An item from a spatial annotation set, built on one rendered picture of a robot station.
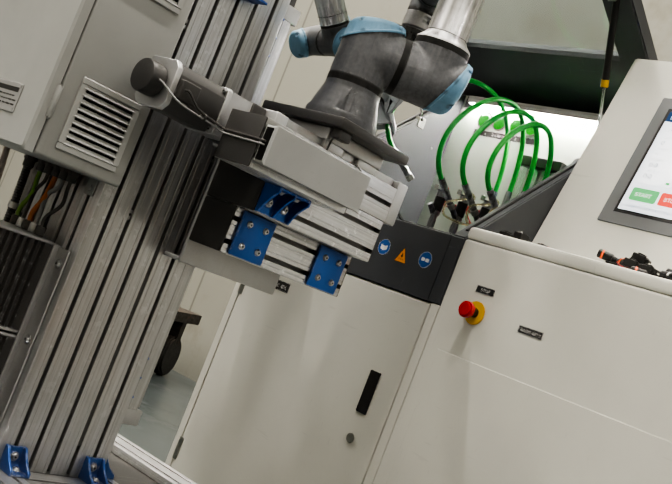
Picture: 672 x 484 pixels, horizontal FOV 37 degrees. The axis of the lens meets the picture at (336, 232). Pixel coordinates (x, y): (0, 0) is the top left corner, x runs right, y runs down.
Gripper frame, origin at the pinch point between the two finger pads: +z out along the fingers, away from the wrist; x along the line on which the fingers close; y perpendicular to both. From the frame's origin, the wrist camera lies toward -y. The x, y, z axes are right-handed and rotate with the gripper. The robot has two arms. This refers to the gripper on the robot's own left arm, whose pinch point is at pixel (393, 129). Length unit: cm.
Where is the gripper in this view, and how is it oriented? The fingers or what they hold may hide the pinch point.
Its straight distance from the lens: 273.4
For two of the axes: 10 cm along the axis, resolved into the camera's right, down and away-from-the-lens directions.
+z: 4.0, 9.1, -1.2
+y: -8.9, 3.6, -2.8
